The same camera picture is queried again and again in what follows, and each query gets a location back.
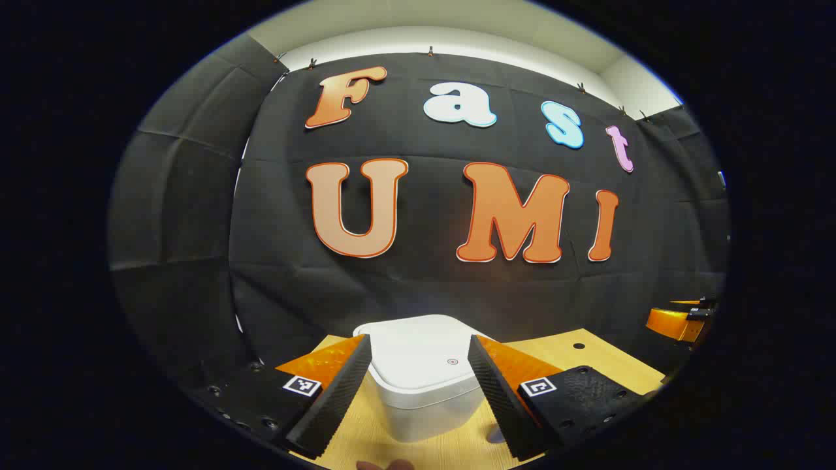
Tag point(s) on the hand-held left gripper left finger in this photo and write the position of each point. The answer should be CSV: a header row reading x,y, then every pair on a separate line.
x,y
330,398

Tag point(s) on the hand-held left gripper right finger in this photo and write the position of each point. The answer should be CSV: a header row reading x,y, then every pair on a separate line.
x,y
503,398

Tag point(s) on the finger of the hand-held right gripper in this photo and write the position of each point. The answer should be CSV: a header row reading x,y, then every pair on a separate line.
x,y
669,323
684,302

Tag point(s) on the white desktop garbage bin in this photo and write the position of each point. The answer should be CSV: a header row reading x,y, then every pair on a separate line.
x,y
418,365

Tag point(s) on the wooden desktop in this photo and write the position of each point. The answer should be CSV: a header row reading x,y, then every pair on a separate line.
x,y
607,356

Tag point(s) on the black backdrop cloth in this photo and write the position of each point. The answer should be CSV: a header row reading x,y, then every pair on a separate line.
x,y
424,143

